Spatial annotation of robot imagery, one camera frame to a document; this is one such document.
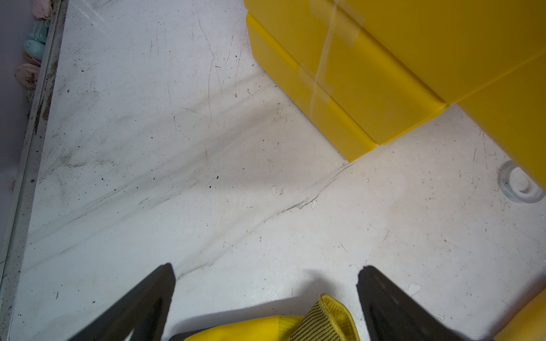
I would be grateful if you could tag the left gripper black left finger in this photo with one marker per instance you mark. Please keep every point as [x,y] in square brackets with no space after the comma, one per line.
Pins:
[140,314]

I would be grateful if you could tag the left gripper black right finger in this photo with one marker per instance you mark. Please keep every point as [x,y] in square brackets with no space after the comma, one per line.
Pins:
[391,314]

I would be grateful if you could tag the clear tape roll top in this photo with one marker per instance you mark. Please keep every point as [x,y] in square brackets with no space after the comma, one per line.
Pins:
[517,185]

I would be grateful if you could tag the yellow plastic drawer cabinet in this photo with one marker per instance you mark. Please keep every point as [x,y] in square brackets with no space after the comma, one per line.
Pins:
[367,72]

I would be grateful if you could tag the yellow top drawer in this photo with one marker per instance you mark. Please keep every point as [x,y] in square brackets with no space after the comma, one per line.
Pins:
[511,110]

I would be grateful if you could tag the yellow black work glove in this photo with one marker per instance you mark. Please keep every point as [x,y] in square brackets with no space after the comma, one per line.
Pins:
[328,319]

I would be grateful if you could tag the blue yellow garden fork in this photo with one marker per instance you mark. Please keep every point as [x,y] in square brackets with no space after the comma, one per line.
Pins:
[528,324]

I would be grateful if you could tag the pink crumpled debris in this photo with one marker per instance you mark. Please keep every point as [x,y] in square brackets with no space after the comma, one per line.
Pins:
[27,75]

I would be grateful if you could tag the teal round debris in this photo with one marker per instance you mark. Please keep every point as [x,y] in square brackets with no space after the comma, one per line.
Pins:
[35,45]

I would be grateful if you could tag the aluminium frame rail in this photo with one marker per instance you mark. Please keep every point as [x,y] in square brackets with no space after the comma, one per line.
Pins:
[14,243]

